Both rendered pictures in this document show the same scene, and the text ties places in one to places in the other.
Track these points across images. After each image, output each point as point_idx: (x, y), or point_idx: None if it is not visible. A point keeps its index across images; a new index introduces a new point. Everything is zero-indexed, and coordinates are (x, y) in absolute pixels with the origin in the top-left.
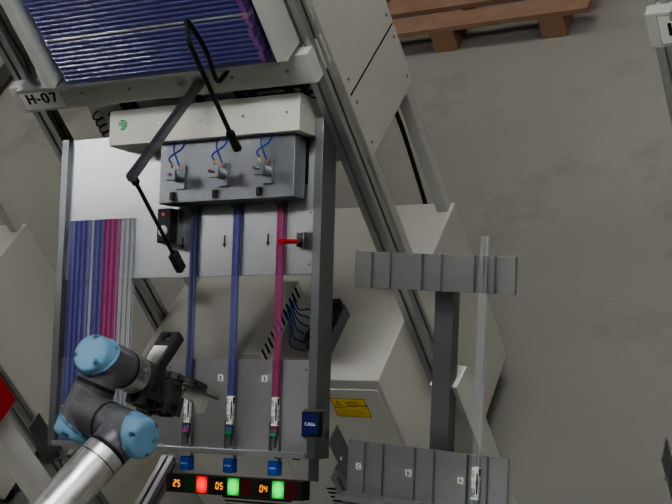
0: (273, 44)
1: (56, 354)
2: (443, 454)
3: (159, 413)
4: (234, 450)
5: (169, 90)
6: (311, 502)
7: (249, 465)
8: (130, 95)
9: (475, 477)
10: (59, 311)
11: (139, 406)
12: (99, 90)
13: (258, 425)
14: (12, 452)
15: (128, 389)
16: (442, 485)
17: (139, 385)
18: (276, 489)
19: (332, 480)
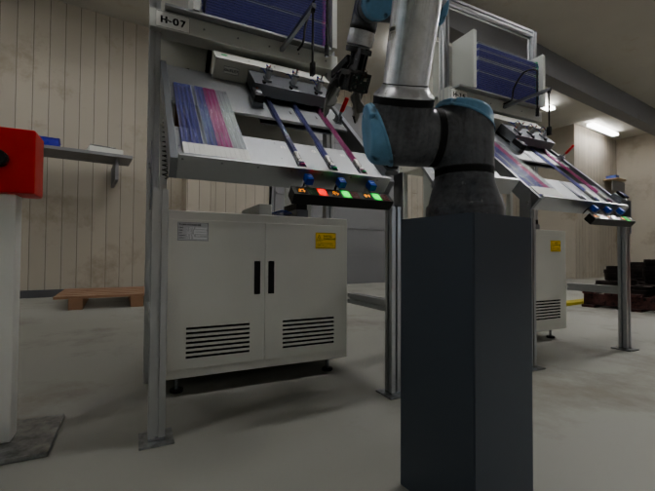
0: (333, 38)
1: (172, 121)
2: None
3: (362, 80)
4: (346, 171)
5: (261, 48)
6: (265, 339)
7: (229, 304)
8: (236, 42)
9: None
10: (171, 106)
11: (358, 64)
12: (217, 32)
13: (349, 169)
14: (16, 243)
15: (370, 37)
16: None
17: (372, 41)
18: (375, 196)
19: (392, 207)
